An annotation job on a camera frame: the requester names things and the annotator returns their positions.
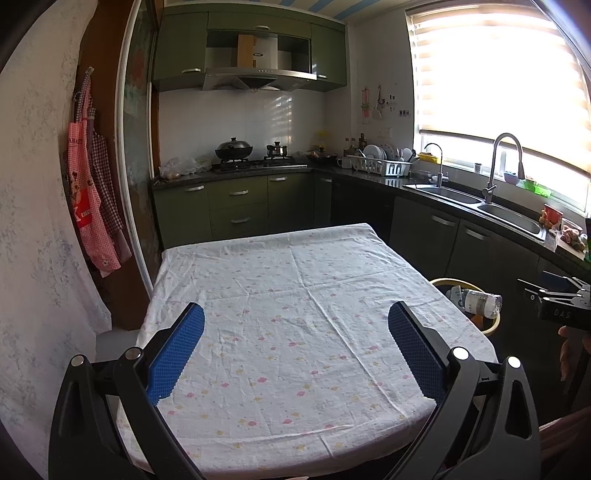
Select black wok with lid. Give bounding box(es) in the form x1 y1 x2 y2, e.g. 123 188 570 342
215 137 254 162

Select clear plastic bag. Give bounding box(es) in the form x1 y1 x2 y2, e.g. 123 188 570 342
159 157 213 180

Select green upper cabinets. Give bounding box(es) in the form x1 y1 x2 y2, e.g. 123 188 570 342
152 10 348 92

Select white floral tablecloth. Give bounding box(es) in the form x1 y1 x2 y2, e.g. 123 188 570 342
115 223 499 480

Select green kitchen cabinets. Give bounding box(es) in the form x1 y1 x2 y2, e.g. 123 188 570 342
152 161 591 268

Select green plastic container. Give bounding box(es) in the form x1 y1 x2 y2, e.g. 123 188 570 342
522 179 552 198

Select green lower cabinets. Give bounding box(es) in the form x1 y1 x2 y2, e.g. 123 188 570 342
152 173 591 296

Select person's right hand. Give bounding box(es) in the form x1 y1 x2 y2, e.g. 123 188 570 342
558 325 585 384

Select person's right forearm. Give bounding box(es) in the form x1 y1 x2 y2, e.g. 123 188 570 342
538 408 591 472

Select black gas stove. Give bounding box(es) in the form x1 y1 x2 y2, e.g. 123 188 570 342
211 157 296 172

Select white window blind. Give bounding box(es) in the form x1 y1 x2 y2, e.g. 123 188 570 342
405 0 591 204

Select glass sliding door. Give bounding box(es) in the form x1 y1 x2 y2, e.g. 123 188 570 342
115 0 162 296

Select steel double sink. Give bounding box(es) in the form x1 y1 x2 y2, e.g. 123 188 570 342
404 184 546 241

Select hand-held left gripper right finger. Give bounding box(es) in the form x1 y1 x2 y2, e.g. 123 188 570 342
385 301 542 480

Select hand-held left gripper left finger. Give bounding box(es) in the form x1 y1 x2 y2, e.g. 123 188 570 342
48 302 206 480

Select white dish rack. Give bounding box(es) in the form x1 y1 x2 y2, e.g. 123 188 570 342
346 144 414 177

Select red checked apron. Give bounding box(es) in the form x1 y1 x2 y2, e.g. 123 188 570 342
74 69 132 259

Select small chrome faucet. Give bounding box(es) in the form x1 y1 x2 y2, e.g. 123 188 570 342
424 143 448 188

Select clear plastic bottle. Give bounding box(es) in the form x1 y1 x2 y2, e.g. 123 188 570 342
447 285 503 319

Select red floral apron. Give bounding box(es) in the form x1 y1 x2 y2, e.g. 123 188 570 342
65 122 122 278

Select yellow rimmed trash bin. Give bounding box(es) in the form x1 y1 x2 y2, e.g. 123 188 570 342
429 277 502 335

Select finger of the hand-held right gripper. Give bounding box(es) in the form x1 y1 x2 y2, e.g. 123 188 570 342
540 271 575 291
517 278 583 301

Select large chrome faucet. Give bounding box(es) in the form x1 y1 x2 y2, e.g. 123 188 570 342
482 133 526 205

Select steel range hood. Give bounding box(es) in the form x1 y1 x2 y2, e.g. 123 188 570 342
202 67 319 92

